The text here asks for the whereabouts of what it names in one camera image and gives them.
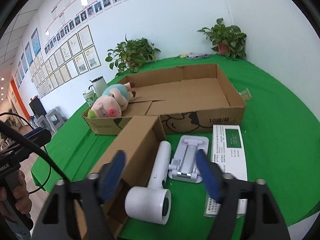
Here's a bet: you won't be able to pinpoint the white medicine box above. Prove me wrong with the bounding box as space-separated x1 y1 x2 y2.
204 125 247 218

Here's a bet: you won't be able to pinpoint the white folding phone stand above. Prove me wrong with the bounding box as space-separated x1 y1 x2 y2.
168 135 209 184

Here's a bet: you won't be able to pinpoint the white hair dryer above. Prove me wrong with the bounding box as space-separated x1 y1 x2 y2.
125 141 171 225

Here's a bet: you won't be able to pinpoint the narrow cardboard box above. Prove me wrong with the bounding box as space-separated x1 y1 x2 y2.
90 115 165 237

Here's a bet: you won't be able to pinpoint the pig plush toy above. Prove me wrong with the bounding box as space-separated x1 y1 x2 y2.
87 81 136 119

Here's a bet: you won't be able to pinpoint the person's hand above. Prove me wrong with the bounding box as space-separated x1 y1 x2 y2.
1 170 32 223

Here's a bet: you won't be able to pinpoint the grey plastic stool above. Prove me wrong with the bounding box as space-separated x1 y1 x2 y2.
35 108 65 133

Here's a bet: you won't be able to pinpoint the green tablecloth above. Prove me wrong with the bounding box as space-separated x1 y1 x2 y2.
46 55 319 239

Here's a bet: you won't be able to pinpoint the green leaf pattern cup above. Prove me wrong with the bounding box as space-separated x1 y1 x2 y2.
83 90 98 106

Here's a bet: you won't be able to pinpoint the small clear glass object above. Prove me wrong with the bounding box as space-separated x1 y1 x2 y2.
239 88 252 101

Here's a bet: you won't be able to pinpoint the large cardboard tray box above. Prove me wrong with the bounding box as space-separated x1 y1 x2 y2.
82 64 246 135

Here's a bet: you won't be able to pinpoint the left potted plant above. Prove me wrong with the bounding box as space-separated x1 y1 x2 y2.
105 37 161 76

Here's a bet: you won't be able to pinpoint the potted plant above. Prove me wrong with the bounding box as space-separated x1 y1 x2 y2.
198 18 247 60
105 37 161 76

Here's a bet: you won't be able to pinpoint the colourful small packet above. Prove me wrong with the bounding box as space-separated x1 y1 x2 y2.
179 53 210 60

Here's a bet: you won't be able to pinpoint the right potted plant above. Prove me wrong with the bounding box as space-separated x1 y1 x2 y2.
198 18 247 60

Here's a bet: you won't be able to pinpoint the black cable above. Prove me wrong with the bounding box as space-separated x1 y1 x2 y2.
0 112 71 196

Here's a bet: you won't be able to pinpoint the framed certificates on wall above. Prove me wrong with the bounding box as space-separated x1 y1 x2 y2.
13 25 101 98

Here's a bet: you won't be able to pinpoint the staff photo wall chart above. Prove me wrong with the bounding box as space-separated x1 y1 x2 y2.
44 0 129 55

